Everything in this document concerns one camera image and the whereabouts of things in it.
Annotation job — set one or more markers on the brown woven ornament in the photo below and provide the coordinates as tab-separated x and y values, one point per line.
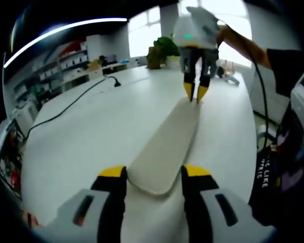
154	58

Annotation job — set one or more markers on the storage shelving with white boxes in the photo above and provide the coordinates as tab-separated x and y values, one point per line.
55	68

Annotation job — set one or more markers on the person's left hand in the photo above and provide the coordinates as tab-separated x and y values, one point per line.
31	219

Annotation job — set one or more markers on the white appliance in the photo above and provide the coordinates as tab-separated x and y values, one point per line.
26	114

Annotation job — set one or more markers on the green potted plant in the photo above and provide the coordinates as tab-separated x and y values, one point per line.
168	46

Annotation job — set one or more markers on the dark bag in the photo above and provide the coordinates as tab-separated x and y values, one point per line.
221	72

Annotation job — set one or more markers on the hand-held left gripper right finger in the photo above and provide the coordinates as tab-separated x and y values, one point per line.
212	217

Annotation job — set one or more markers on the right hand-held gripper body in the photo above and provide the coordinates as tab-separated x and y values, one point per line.
195	27

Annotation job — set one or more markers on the long ceiling light strip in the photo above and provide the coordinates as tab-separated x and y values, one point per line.
60	30

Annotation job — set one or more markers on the person's black printed shirt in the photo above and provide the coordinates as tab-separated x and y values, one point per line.
288	157

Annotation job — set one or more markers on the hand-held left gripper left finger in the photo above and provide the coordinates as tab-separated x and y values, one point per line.
88	217

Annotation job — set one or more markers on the beige cutlery case lid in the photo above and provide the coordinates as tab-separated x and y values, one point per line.
167	146

